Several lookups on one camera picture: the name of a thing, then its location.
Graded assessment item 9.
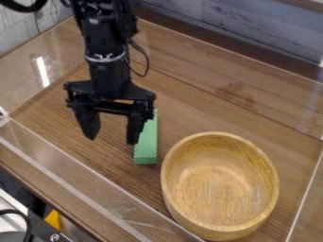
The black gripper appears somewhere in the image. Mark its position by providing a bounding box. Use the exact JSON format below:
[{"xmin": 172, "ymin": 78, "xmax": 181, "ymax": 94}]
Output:
[{"xmin": 63, "ymin": 57, "xmax": 156, "ymax": 146}]

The green rectangular block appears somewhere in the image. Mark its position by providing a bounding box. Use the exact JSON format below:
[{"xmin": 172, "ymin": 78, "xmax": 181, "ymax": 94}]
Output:
[{"xmin": 133, "ymin": 112, "xmax": 157, "ymax": 164}]

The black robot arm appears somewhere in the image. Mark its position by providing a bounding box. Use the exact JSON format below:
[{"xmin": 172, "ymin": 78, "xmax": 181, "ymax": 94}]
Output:
[{"xmin": 59, "ymin": 0, "xmax": 156, "ymax": 146}]

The brown wooden bowl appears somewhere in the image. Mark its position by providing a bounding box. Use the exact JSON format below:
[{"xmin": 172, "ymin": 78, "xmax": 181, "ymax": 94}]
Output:
[{"xmin": 160, "ymin": 131, "xmax": 280, "ymax": 242}]

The yellow black device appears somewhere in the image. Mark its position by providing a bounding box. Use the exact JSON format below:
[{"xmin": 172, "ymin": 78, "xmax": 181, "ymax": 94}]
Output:
[{"xmin": 28, "ymin": 209, "xmax": 75, "ymax": 242}]

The clear acrylic left wall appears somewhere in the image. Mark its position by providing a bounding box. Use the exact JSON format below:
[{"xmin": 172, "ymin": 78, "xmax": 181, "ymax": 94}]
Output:
[{"xmin": 0, "ymin": 18, "xmax": 83, "ymax": 114}]

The clear acrylic wall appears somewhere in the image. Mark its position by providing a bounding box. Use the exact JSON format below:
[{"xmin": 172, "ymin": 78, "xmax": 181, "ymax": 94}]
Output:
[
  {"xmin": 0, "ymin": 18, "xmax": 83, "ymax": 114},
  {"xmin": 0, "ymin": 117, "xmax": 203, "ymax": 242},
  {"xmin": 135, "ymin": 20, "xmax": 323, "ymax": 140}
]

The clear acrylic front wall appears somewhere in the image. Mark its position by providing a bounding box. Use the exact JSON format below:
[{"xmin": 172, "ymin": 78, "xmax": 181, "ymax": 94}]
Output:
[{"xmin": 0, "ymin": 117, "xmax": 203, "ymax": 242}]

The clear acrylic back wall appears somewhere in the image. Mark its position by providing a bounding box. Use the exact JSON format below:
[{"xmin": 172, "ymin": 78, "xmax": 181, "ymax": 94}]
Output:
[{"xmin": 135, "ymin": 20, "xmax": 323, "ymax": 140}]

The black cable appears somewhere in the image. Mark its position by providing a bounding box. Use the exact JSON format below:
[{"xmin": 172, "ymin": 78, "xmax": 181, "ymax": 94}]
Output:
[{"xmin": 0, "ymin": 209, "xmax": 33, "ymax": 242}]

